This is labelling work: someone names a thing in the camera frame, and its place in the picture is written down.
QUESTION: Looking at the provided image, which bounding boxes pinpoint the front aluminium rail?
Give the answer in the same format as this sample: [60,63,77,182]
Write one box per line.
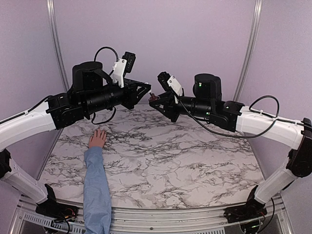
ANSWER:
[9,195,293,234]

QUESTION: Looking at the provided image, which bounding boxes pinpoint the left aluminium frame post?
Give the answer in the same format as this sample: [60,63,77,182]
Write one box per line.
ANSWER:
[46,0,70,91]

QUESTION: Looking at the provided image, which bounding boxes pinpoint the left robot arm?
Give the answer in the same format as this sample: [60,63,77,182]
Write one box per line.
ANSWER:
[0,58,151,217]

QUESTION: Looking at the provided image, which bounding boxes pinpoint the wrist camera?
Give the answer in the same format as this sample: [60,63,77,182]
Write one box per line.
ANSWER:
[111,52,136,88]
[157,72,184,97]

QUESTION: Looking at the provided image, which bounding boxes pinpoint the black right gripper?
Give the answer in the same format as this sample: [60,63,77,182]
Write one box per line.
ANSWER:
[150,91,214,122]

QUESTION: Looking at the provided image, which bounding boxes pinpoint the mannequin hand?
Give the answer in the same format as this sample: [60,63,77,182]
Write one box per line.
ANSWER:
[88,128,106,148]

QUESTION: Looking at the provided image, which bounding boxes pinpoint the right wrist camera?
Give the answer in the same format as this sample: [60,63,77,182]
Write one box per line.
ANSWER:
[157,72,184,97]

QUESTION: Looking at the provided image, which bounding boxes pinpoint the blue sleeved forearm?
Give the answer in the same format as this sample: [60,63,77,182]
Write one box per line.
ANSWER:
[83,146,112,234]

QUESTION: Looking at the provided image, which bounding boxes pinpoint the aluminium frame post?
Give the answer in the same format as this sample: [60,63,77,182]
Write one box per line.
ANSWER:
[233,0,263,101]
[46,0,70,91]

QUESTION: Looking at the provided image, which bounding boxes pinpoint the red nail polish bottle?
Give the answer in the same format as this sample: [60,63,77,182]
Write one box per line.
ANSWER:
[149,93,159,102]

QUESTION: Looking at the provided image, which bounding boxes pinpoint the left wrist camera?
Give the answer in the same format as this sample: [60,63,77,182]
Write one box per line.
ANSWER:
[111,52,136,88]

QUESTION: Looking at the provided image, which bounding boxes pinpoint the right aluminium frame post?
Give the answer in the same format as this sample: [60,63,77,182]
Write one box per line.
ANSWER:
[233,0,263,101]

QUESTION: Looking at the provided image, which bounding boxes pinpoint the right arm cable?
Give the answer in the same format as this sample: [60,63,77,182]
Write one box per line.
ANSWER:
[170,90,303,139]

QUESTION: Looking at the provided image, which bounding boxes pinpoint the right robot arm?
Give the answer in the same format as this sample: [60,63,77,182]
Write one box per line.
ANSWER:
[149,72,312,223]

